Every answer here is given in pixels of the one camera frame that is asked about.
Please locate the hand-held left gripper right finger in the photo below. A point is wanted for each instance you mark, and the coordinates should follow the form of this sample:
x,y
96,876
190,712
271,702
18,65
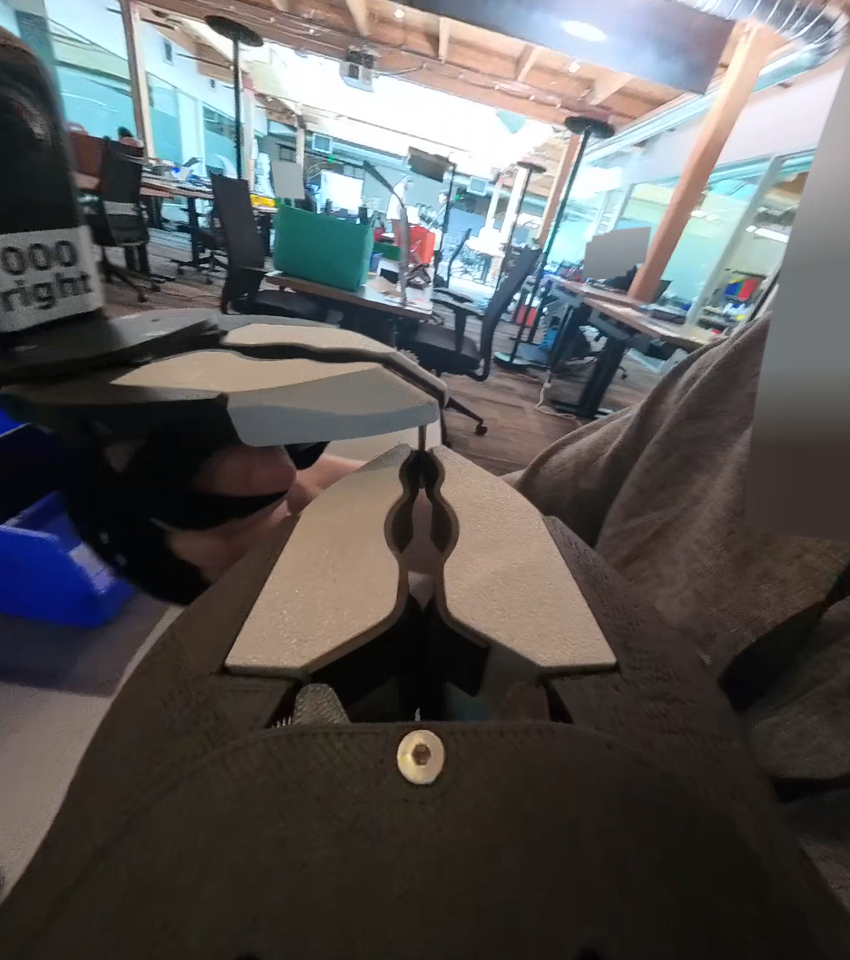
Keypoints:
x,y
530,592

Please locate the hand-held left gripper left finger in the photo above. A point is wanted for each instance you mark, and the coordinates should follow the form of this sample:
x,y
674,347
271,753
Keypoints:
x,y
320,592

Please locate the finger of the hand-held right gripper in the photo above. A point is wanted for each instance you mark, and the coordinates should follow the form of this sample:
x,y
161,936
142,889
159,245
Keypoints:
x,y
305,336
320,412

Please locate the long metal bolt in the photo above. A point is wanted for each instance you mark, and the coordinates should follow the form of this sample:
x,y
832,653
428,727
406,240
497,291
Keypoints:
x,y
422,435

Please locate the blue divided plastic bin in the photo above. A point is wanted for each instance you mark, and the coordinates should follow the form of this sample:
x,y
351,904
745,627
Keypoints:
x,y
19,570

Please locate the person's right hand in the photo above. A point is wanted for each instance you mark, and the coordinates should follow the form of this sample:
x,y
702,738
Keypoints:
x,y
244,472

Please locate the wooden top desk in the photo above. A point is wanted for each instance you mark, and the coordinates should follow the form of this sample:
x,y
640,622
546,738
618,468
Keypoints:
x,y
350,296
620,307

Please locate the green fabric bin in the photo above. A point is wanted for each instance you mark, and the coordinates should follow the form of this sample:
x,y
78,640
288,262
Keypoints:
x,y
320,251

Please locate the black office chair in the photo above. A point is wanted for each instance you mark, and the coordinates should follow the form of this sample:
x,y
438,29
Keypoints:
x,y
121,210
244,240
470,337

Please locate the silver gooseneck desk lamp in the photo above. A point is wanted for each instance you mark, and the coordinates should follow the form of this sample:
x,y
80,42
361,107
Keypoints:
x,y
395,225

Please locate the red basket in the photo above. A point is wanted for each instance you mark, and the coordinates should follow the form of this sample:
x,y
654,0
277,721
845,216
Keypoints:
x,y
417,240

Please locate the hanging black monitor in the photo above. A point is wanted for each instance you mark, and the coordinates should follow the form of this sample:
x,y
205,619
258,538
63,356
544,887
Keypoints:
x,y
425,163

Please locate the ceiling projector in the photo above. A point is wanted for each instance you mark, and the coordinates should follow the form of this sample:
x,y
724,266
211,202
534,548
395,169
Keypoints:
x,y
357,67

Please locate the shelf of coloured bins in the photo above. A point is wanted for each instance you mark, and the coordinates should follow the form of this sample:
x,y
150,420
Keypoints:
x,y
740,289

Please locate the wooden post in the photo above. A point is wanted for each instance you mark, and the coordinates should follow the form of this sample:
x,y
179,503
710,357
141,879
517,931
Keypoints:
x,y
695,165

